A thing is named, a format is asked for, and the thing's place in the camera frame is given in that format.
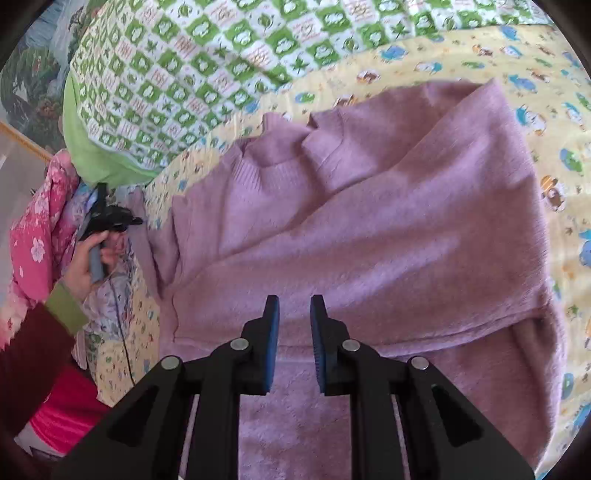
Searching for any person's left hand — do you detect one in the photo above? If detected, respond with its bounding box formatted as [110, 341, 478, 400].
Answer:
[62, 230, 122, 303]

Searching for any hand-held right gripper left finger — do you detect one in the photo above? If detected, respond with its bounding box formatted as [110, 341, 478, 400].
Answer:
[51, 295, 281, 480]

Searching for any person's pink clothing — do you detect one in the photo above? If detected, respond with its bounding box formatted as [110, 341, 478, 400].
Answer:
[16, 362, 114, 457]

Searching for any green checkered frog pillow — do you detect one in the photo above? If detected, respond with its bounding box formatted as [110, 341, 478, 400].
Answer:
[69, 0, 555, 174]

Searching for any pale purple floral quilt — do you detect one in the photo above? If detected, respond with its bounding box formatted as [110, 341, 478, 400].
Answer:
[59, 182, 160, 370]

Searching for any pink floral quilt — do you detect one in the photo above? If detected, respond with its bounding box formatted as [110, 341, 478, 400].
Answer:
[0, 151, 83, 352]

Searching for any purple knit sweater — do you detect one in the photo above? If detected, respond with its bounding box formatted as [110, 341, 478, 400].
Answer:
[127, 78, 570, 480]

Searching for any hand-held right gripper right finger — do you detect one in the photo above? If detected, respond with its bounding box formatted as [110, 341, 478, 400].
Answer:
[310, 294, 536, 480]

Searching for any yellow bear-print bedsheet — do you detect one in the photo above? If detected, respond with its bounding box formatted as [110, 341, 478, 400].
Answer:
[90, 25, 591, 472]

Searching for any plain green pillow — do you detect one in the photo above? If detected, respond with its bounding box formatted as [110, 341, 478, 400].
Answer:
[62, 76, 155, 188]

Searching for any wall poster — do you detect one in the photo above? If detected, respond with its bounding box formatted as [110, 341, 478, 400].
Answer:
[0, 7, 100, 155]

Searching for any black cable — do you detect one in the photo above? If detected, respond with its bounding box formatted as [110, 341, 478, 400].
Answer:
[107, 240, 137, 386]

